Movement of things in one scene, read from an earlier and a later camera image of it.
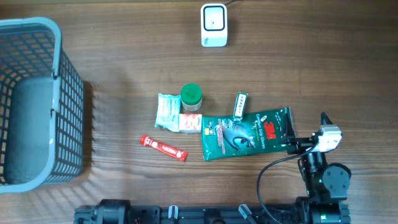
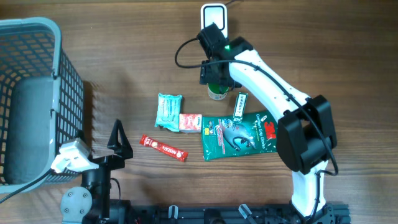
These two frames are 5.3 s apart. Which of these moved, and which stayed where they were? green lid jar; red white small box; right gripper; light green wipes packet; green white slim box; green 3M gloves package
Moved: right gripper; green lid jar
Stayed: light green wipes packet; red white small box; green white slim box; green 3M gloves package
